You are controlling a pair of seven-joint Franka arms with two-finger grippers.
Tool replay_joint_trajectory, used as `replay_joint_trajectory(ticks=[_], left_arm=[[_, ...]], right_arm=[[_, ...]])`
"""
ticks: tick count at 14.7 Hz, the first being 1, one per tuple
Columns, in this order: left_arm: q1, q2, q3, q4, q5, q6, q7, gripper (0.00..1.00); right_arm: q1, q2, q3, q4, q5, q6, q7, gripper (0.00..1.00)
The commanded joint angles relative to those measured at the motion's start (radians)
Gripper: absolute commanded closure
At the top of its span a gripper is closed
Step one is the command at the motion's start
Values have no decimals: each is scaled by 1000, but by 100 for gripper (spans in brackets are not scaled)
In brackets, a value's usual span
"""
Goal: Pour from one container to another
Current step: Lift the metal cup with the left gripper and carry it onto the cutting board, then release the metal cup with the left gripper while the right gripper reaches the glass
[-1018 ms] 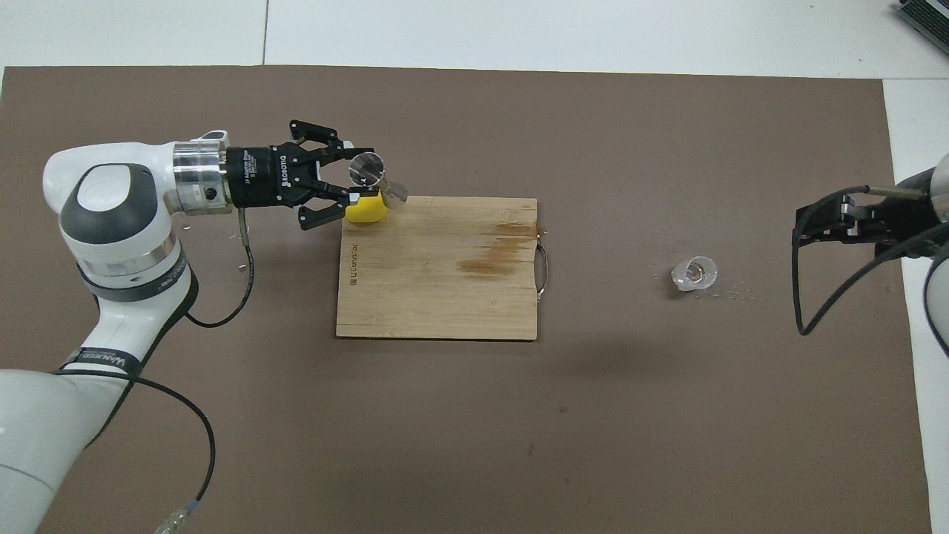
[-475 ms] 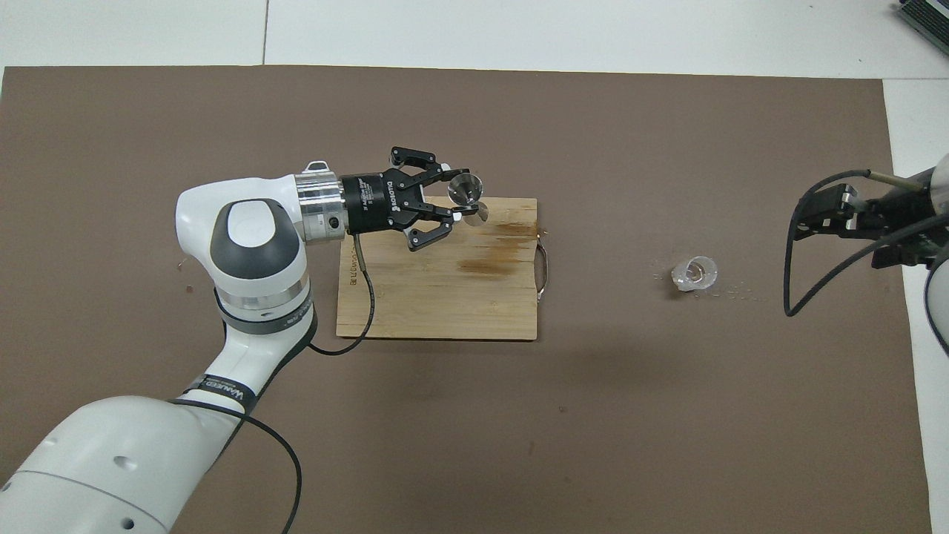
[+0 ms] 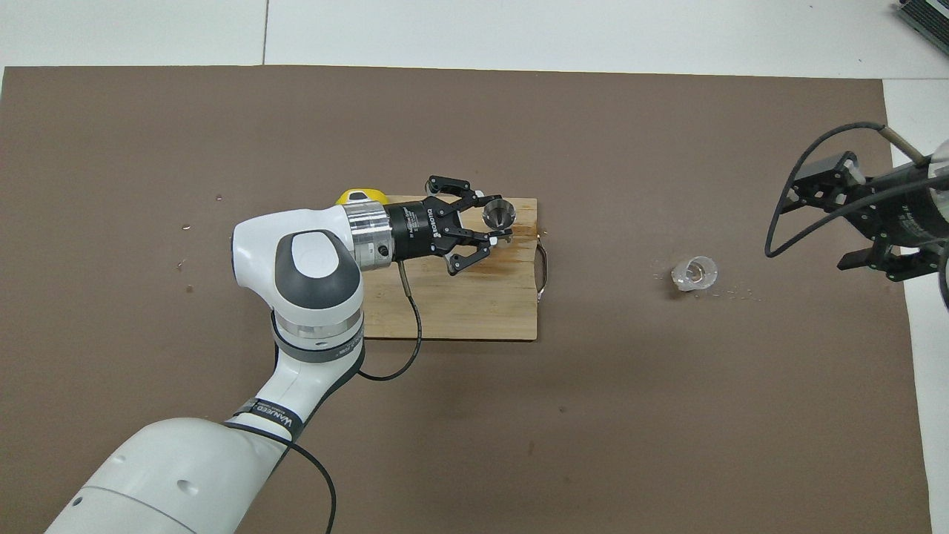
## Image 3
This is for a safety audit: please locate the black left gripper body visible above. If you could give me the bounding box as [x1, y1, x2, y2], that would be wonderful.
[386, 197, 461, 262]

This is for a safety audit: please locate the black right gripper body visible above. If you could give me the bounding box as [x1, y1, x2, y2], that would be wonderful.
[864, 162, 949, 257]

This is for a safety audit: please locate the steel jigger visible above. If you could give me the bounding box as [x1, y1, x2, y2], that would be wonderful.
[482, 197, 516, 231]

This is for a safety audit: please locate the clear plastic cup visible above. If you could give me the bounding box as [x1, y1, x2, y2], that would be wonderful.
[671, 256, 718, 292]

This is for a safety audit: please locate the wooden cutting board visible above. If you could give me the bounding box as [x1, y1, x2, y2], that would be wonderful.
[360, 196, 550, 342]

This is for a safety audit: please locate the yellow lemon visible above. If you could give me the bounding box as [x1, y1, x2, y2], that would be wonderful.
[337, 188, 390, 208]

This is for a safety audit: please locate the grey ribbed device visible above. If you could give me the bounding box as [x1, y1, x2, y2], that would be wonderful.
[896, 0, 949, 56]

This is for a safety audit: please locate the brown table mat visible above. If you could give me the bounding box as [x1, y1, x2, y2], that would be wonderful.
[0, 65, 933, 534]

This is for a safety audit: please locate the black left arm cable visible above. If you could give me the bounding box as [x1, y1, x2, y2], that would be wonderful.
[222, 263, 423, 534]

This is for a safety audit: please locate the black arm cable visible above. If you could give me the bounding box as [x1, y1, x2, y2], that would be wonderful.
[222, 263, 423, 534]
[765, 122, 949, 312]

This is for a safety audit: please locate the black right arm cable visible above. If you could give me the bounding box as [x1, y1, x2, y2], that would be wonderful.
[765, 122, 949, 312]

